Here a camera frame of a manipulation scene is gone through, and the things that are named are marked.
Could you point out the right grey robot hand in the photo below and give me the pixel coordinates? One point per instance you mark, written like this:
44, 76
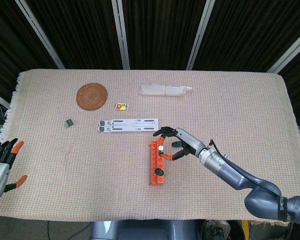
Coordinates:
190, 141

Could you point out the small green black screwdriver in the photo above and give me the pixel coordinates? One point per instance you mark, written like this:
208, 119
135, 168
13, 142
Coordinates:
176, 143

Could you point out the large green black screwdriver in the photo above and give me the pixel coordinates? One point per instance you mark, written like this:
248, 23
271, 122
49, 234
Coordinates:
158, 171

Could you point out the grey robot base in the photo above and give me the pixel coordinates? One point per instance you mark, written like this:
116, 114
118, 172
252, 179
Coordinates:
145, 231

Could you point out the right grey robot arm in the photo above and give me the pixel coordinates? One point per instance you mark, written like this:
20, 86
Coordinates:
230, 172

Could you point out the orange screwdriver rack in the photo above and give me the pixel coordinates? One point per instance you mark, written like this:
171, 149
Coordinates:
158, 181

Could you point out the clear plastic tube bundle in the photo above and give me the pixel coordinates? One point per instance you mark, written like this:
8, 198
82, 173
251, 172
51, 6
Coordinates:
162, 90

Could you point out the white folding laptop stand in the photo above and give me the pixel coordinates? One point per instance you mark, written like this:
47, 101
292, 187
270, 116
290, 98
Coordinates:
130, 125

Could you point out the beige woven tablecloth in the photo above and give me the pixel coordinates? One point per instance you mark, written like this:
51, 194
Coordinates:
65, 162

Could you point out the yellow lion toy packet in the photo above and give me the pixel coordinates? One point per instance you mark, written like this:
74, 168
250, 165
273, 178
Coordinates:
121, 106

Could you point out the small green box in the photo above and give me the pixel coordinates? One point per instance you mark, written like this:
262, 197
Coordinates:
69, 123

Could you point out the round woven rattan coaster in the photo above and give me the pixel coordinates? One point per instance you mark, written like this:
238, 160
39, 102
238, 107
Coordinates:
92, 96

